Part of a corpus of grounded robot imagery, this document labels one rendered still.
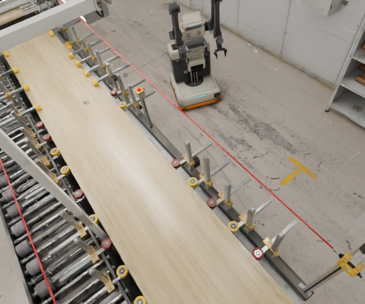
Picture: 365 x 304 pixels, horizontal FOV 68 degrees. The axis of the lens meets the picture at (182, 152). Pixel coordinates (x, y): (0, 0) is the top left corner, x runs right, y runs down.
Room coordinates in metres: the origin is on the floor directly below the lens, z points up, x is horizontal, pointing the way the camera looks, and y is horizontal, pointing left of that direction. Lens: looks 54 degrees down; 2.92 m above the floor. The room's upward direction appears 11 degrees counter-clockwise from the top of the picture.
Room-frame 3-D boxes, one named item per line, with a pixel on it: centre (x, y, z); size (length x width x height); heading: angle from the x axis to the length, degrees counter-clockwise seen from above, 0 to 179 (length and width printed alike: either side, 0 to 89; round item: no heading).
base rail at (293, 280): (2.45, 0.49, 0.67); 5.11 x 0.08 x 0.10; 27
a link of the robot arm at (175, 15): (2.69, -0.20, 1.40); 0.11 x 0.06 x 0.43; 95
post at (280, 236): (0.51, -0.51, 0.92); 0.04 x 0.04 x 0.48; 27
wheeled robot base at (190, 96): (3.17, -0.37, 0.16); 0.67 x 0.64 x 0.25; 5
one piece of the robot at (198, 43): (2.88, -0.40, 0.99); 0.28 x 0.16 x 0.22; 95
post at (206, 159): (1.18, -0.17, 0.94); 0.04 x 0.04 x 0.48; 27
